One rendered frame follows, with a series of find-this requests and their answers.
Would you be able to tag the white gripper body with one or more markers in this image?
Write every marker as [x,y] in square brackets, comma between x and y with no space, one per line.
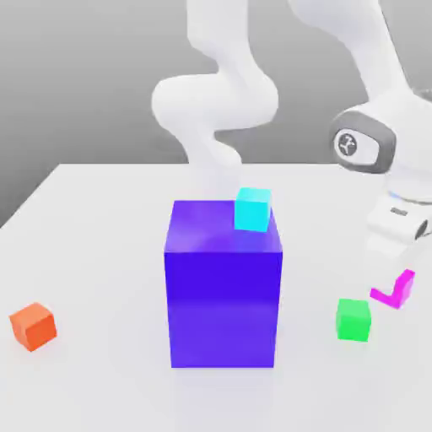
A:
[384,251]

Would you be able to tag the small magenta cube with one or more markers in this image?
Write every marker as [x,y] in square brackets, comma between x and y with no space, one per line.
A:
[403,287]

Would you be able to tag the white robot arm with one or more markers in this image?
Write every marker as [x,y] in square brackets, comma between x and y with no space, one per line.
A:
[216,101]

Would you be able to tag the small green cube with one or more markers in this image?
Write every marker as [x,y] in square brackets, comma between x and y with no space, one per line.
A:
[352,320]

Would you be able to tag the small cyan cube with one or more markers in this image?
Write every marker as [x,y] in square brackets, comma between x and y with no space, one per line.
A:
[252,212]

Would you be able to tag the small orange cube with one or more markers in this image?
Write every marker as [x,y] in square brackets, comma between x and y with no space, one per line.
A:
[33,327]

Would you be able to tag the large purple box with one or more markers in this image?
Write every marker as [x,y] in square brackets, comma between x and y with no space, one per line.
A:
[222,303]

